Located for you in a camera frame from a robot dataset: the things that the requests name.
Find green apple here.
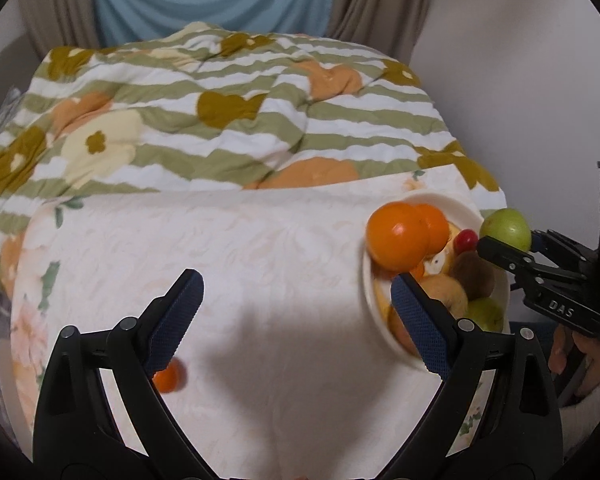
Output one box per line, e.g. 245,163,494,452
467,297,504,333
479,208,532,252

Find brown kiwi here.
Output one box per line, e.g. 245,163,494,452
449,252,495,301

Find red cherry tomato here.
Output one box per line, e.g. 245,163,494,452
453,229,479,255

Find reddish yellow apple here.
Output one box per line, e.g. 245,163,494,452
420,274,468,318

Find large orange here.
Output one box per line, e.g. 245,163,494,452
365,202,429,273
415,204,450,256

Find small tangerine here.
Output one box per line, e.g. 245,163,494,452
152,359,184,394
408,260,425,281

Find person right hand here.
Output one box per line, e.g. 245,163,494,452
548,325,600,401

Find cream cartoon plate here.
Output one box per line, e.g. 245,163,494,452
362,190,509,370

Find floral white tablecloth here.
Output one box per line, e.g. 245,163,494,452
10,168,480,479

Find right beige curtain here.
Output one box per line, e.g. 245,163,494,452
326,0,430,63

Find beige curtain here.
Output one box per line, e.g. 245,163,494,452
18,0,100,58
326,0,430,63

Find green striped floral blanket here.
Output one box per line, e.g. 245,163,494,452
0,22,505,289

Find left beige curtain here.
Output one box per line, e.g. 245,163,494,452
18,0,100,58

